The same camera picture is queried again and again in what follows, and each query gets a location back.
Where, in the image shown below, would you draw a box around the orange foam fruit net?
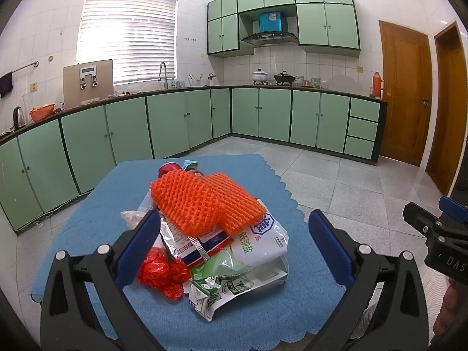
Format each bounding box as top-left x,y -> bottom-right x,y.
203,172 -> 267,236
150,170 -> 227,237

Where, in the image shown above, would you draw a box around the white striped clothing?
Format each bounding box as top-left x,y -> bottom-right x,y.
351,269 -> 452,340

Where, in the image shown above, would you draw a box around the blue scalloped tablecloth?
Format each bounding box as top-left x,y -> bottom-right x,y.
29,154 -> 348,351

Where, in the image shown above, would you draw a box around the metal towel rail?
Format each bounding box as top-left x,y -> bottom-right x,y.
0,60 -> 39,77

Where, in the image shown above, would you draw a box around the person's right hand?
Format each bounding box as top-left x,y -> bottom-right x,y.
433,276 -> 468,342

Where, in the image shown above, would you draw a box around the range hood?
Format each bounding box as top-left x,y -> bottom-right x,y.
240,32 -> 298,47

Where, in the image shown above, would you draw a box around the green milk carton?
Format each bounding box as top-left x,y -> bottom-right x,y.
187,254 -> 290,323

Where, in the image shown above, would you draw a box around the electric kettle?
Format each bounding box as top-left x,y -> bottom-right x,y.
13,106 -> 28,129

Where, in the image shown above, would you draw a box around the green base cabinets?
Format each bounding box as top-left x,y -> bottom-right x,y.
0,86 -> 388,233

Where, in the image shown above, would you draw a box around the pale green plastic wrapper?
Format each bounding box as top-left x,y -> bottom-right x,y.
190,243 -> 257,282

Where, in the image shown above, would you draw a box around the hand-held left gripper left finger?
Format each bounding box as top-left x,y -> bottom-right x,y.
39,209 -> 172,351

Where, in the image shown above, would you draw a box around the red plastic bag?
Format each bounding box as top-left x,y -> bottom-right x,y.
136,247 -> 191,301

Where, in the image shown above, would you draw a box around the silver foil snack packet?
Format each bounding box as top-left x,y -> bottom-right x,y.
158,216 -> 235,267

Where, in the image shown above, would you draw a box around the red soda can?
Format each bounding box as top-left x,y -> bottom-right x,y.
158,161 -> 183,180

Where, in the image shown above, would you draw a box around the dark towel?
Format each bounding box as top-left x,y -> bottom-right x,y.
0,73 -> 14,99

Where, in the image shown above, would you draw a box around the orange basket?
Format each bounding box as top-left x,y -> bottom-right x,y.
29,103 -> 56,122

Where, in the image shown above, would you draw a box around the white tissue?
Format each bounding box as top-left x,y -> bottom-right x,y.
121,208 -> 150,229

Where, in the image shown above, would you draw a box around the white window blind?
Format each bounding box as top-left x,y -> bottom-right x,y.
77,0 -> 178,85

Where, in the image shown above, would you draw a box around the blue box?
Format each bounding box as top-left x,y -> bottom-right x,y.
259,11 -> 284,33

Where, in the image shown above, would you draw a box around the wooden door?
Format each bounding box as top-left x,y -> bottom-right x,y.
426,21 -> 468,196
378,20 -> 433,168

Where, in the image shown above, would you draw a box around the green wall cabinets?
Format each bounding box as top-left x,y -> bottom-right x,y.
207,0 -> 361,58

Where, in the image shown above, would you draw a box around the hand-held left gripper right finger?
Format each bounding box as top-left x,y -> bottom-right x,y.
300,209 -> 430,351

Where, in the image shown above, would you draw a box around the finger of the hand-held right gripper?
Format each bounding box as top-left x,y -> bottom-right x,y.
403,202 -> 454,244
439,196 -> 468,223

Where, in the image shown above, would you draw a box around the white salt bag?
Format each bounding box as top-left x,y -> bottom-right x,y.
219,197 -> 289,268

